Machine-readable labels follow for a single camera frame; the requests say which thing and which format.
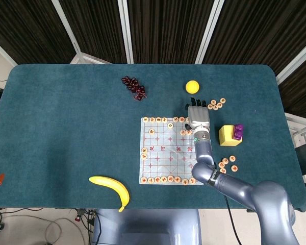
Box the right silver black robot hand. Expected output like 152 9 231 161
184 96 210 130

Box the dark red grape bunch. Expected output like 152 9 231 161
121 75 148 102

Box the white metal rack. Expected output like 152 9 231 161
285 112 306 148

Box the black floor cable bundle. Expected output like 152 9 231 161
80 208 103 245

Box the dark white-framed partition panel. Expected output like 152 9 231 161
52 0 132 64
0 0 76 66
276 38 306 120
196 0 306 76
118 0 224 64

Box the yellow ball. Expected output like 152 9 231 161
185 80 200 95

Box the yellow banana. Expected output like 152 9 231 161
88 175 131 213

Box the teal table cloth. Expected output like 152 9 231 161
0 63 306 212

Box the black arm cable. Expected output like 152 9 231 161
222 193 243 245

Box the yellow block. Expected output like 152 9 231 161
218 124 243 147

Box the blue-grey robot torso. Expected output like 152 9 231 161
91 208 202 245

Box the white chinese chess board sheet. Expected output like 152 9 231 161
139 116 205 185

